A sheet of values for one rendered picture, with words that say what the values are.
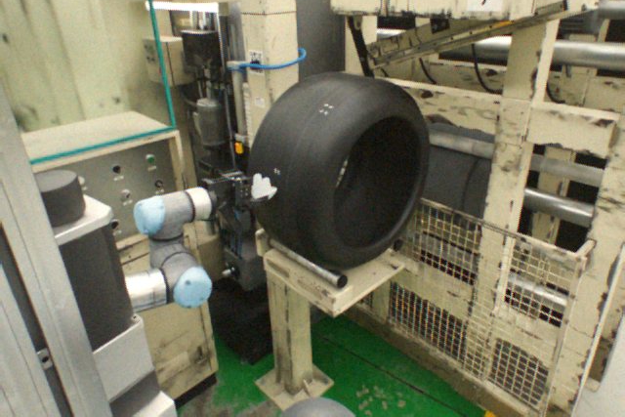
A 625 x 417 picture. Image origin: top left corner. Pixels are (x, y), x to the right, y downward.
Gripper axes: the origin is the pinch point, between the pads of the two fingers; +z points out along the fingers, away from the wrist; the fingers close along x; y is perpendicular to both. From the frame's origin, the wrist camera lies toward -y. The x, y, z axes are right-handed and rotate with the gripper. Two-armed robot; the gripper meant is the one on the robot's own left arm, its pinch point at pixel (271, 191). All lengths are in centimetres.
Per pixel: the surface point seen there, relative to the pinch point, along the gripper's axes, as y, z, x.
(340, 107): 22.9, 14.9, -8.7
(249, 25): 41, 17, 35
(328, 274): -30.2, 18.9, -5.5
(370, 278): -39, 39, -7
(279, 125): 16.3, 6.6, 5.6
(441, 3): 50, 43, -16
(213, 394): -123, 13, 56
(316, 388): -117, 49, 23
